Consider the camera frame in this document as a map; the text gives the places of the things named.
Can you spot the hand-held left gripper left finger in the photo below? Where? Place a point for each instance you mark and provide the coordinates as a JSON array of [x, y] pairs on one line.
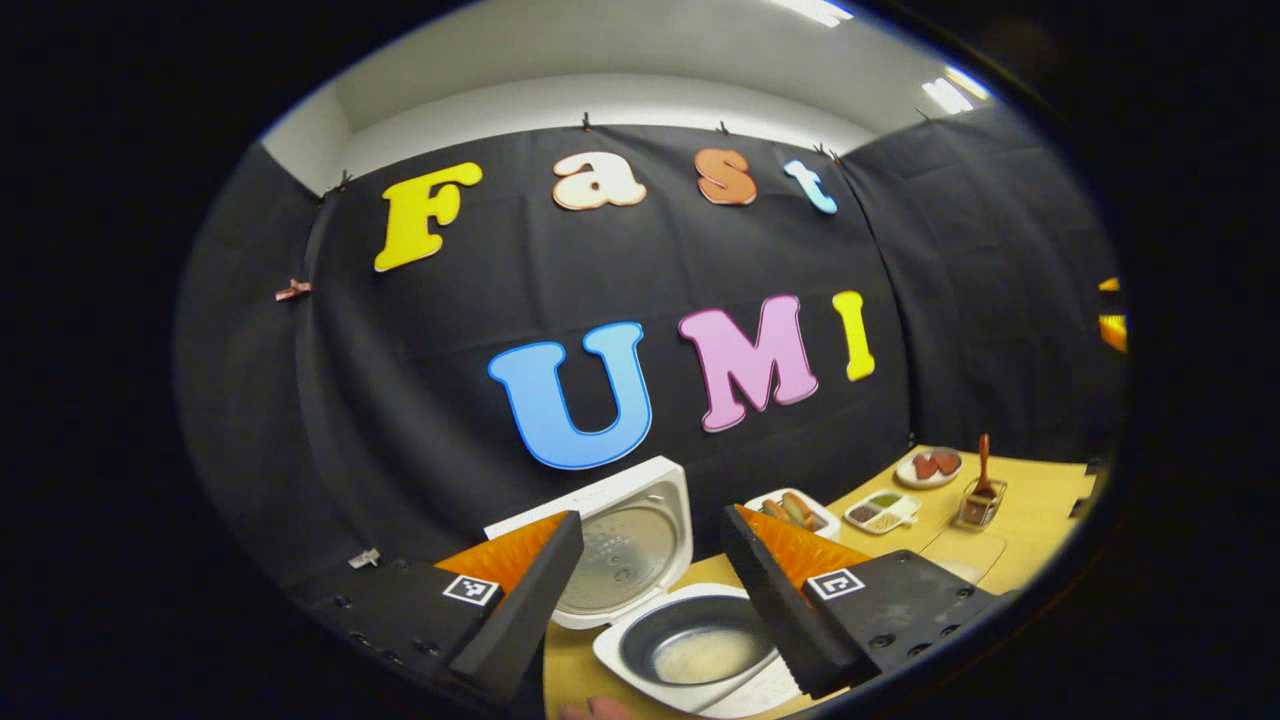
[[530, 610]]

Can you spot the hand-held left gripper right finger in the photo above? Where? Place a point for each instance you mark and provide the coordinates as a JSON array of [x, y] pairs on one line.
[[765, 610]]

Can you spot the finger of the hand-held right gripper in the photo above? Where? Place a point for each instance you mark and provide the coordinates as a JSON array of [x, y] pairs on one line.
[[1110, 285], [1113, 332]]

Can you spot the white rice cooker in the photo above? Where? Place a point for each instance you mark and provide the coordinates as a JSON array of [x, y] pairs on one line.
[[640, 560]]

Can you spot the toasted bread slice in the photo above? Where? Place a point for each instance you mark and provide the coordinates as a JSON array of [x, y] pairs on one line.
[[775, 510], [798, 508]]

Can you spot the white toaster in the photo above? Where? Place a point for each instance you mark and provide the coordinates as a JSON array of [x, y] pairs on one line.
[[825, 515]]

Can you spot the white divided grain dish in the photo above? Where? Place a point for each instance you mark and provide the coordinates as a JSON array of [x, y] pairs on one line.
[[880, 512]]

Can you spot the white clip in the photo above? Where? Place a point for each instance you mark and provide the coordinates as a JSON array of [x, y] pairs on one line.
[[364, 558]]

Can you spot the white round plate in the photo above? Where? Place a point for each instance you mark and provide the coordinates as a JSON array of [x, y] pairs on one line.
[[905, 475]]

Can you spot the red meat slice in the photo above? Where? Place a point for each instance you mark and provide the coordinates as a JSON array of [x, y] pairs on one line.
[[946, 463], [923, 466]]

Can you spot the black backdrop cloth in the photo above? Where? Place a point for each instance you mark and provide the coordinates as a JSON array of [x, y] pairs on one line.
[[400, 400]]

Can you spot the ceiling light strip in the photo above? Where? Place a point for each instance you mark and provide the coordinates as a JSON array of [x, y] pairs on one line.
[[955, 90], [810, 10]]

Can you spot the pink clip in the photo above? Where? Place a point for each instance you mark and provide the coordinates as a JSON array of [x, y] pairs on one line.
[[293, 290]]

